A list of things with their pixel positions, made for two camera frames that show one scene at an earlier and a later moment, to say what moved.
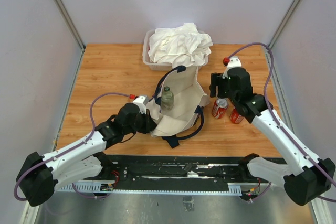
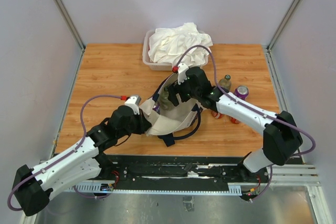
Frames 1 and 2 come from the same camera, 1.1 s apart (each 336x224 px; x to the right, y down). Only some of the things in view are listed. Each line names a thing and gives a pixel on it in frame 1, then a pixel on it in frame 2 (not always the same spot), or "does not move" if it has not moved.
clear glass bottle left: [167, 99] does not move
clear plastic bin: [159, 66] does not move
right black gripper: [217, 80] → [173, 90]
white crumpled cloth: [184, 45] does not move
